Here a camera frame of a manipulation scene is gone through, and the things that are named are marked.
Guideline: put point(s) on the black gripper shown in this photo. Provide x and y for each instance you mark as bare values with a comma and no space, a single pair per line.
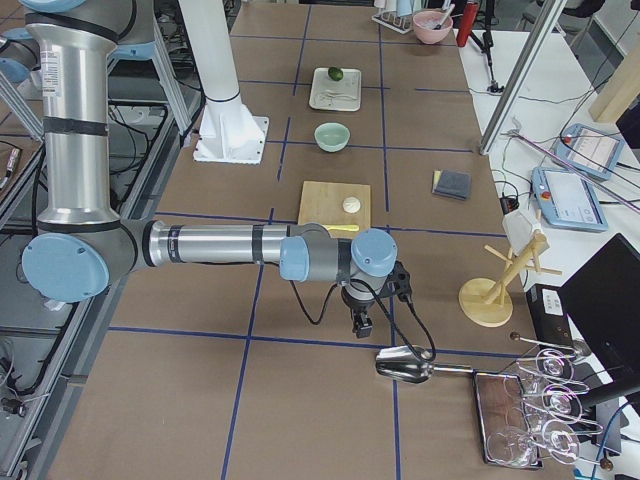
356,305

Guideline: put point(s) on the white steamed bun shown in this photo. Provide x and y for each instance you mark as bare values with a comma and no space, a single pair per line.
352,205

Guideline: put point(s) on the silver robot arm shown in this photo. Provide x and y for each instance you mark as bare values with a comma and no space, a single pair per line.
82,244

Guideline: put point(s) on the mint green bowl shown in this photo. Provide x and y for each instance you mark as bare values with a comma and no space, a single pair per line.
331,136

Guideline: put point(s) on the pink bowl with ice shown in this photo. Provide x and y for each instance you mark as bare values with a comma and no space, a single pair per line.
429,26

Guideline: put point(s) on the metal scoop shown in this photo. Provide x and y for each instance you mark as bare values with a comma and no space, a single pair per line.
413,364

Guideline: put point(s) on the yellow plastic knife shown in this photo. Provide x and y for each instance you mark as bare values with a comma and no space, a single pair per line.
342,227

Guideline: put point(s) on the wooden mug tree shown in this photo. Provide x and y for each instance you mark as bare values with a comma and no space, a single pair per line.
486,301

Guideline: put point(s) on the wooden cutting board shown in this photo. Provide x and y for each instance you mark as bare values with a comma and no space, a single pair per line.
322,203

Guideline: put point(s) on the grey yellow sponge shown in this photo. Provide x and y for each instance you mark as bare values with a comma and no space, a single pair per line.
452,184

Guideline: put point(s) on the dark glass rack tray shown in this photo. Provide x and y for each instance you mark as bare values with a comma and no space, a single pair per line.
499,405

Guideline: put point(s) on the white rectangular tray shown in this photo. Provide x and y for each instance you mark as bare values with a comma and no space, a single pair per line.
350,84

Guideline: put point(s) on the near blue teach pendant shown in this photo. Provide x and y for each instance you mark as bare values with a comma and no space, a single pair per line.
567,201

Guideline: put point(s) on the blue teach pendant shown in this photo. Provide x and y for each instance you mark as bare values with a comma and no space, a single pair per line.
567,201
592,151

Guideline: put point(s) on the black monitor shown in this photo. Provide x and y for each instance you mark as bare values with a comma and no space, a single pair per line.
602,300

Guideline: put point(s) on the green lime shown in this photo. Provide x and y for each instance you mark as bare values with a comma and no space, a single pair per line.
335,73

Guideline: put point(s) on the far blue teach pendant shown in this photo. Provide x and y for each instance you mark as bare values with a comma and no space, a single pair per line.
592,151

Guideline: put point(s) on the black tripod stick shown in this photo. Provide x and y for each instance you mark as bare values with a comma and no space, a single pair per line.
485,44

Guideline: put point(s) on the metal muddler stick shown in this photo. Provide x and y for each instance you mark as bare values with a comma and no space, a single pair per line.
446,14

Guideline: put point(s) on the red cylinder bottle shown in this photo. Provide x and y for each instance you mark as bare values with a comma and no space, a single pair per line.
466,23

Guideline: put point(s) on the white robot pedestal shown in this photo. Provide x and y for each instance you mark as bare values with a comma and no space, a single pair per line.
228,132

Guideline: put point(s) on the white wire cup rack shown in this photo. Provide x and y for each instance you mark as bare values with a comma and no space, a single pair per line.
392,21

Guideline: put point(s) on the aluminium frame post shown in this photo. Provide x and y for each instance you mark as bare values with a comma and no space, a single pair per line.
549,14

